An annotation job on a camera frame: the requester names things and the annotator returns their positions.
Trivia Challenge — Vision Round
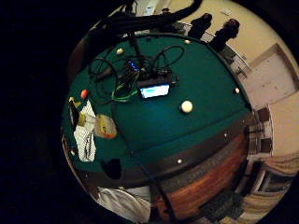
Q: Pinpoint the black device with lit screen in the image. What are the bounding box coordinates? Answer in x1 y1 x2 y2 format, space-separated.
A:
136 77 179 100

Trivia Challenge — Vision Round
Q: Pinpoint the large white ball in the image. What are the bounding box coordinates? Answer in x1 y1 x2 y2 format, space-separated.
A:
179 100 194 115

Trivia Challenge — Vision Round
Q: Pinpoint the yellow orange packet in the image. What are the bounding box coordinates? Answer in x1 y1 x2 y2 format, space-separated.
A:
94 113 119 140

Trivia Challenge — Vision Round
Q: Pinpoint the small device with blue light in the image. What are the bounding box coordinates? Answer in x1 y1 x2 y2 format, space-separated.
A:
125 60 141 74

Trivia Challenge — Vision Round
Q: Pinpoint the green felt billiard table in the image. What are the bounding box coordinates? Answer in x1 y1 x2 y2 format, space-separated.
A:
60 32 254 223

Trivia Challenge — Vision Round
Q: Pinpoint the black stand pole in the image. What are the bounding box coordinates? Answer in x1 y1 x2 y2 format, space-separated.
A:
126 30 148 69

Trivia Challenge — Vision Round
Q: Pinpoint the white mesh cloth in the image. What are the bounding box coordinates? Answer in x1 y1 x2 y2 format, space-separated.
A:
73 99 98 163

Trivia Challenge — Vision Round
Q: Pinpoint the flat black object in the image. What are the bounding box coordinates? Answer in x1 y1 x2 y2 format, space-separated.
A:
68 98 80 129

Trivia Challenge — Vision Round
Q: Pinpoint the the person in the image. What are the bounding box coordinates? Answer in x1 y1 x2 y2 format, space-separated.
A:
95 186 154 224

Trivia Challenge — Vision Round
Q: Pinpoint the dark chair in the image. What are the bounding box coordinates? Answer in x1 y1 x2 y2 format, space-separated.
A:
187 12 214 40
208 18 241 53

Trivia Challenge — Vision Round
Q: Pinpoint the dark floor mat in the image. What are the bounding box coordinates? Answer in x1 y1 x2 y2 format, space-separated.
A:
199 189 247 222

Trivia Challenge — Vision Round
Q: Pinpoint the white door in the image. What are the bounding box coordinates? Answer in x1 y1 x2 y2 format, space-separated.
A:
244 43 299 108

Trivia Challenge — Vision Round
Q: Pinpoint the green cable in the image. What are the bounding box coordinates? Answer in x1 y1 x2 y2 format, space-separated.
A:
111 81 140 104

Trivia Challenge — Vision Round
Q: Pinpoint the thick black cable bundle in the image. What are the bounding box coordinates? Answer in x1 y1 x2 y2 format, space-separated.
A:
92 0 204 35

